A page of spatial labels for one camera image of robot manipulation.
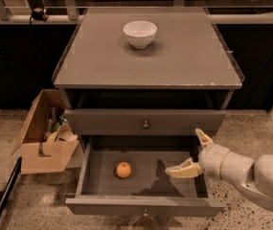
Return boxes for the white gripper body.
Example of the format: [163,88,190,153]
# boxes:
[198,145,230,179]

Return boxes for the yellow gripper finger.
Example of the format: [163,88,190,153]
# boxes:
[195,128,214,149]
[165,158,202,178]

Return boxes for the orange fruit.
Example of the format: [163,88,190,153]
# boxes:
[116,161,131,178]

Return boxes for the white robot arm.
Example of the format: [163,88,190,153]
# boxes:
[165,128,273,212]

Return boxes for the bottom drawer knob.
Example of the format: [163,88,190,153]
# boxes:
[133,209,158,230]

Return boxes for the grey drawer cabinet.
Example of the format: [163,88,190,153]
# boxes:
[51,6,245,137]

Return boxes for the open grey middle drawer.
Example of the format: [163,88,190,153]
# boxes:
[66,136,224,217]

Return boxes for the closed grey top drawer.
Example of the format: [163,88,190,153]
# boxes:
[64,108,225,136]

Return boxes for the white ceramic bowl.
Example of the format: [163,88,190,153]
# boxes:
[123,21,157,49]

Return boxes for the bottles inside cardboard box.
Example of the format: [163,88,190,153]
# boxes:
[43,107,68,140]

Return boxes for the brown cardboard box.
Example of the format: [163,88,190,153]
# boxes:
[12,89,79,174]

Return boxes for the black bar on floor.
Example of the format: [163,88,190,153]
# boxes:
[0,157,22,218]

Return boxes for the black round object on ledge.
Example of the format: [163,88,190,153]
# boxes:
[31,8,48,21]

